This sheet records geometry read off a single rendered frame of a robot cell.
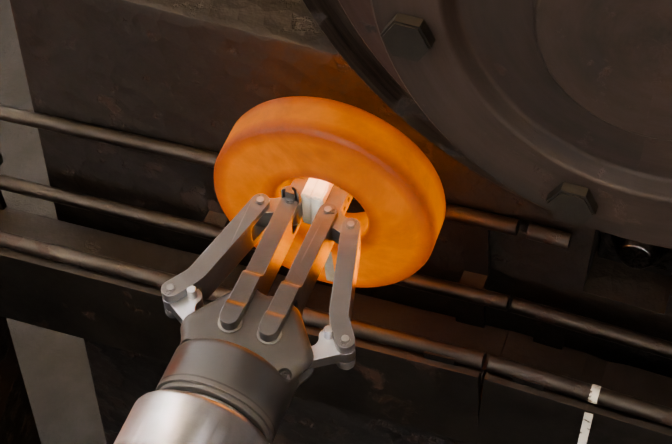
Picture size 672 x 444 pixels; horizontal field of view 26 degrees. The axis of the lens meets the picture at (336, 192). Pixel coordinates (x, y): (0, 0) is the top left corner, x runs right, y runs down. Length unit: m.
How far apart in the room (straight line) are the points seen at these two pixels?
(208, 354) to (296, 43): 0.25
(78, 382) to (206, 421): 1.09
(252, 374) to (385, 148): 0.17
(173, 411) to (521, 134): 0.25
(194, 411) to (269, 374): 0.06
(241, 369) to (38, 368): 1.09
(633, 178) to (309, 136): 0.26
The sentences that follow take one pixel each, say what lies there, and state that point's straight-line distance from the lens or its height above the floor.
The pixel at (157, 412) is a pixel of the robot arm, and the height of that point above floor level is 0.86.
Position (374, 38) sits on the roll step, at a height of 1.01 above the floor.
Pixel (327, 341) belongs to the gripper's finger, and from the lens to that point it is 0.88.
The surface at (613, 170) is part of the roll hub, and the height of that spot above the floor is 1.01.
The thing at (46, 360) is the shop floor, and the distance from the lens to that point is 1.92.
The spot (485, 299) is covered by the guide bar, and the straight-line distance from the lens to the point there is 1.06.
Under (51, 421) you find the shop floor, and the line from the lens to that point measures 1.87.
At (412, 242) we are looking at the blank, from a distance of 0.96.
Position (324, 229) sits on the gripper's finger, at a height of 0.84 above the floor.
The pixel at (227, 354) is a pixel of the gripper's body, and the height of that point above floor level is 0.86.
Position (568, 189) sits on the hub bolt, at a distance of 0.73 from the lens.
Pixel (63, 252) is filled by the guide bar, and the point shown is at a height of 0.69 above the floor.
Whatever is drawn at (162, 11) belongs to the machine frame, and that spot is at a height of 0.87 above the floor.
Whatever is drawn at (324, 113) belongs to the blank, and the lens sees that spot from 0.92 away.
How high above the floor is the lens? 1.54
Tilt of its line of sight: 48 degrees down
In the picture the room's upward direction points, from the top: straight up
